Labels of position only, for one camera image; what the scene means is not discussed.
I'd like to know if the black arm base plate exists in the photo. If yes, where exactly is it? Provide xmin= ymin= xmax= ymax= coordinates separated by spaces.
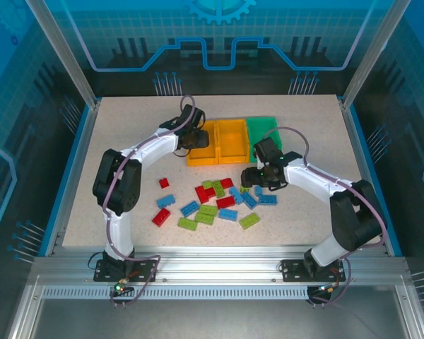
xmin=281 ymin=259 xmax=344 ymax=283
xmin=93 ymin=259 xmax=157 ymax=283

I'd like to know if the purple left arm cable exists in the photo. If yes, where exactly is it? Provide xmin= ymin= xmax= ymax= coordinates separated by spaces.
xmin=102 ymin=94 xmax=199 ymax=308

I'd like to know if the slotted metal cable duct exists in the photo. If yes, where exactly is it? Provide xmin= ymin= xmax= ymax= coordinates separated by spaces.
xmin=41 ymin=286 xmax=312 ymax=300

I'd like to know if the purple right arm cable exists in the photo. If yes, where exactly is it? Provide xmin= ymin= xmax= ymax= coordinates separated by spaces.
xmin=263 ymin=126 xmax=389 ymax=308

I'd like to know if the aluminium frame rail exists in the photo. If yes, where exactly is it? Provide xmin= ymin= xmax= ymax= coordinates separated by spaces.
xmin=31 ymin=246 xmax=411 ymax=284

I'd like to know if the yellow plastic bin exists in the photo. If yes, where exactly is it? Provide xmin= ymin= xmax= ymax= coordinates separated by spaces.
xmin=186 ymin=119 xmax=220 ymax=167
xmin=215 ymin=119 xmax=251 ymax=166

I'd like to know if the aluminium side rail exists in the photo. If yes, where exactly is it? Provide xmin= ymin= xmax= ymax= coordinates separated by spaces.
xmin=338 ymin=97 xmax=403 ymax=256
xmin=44 ymin=100 xmax=102 ymax=257

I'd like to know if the green plastic bin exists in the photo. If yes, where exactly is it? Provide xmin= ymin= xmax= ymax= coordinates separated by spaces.
xmin=246 ymin=116 xmax=283 ymax=162

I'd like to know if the aluminium frame post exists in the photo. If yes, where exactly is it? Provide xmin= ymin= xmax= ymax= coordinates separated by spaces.
xmin=25 ymin=0 xmax=102 ymax=109
xmin=340 ymin=0 xmax=413 ymax=109

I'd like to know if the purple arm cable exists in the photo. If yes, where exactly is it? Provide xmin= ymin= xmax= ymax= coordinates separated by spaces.
xmin=102 ymin=94 xmax=199 ymax=308
xmin=263 ymin=126 xmax=389 ymax=308

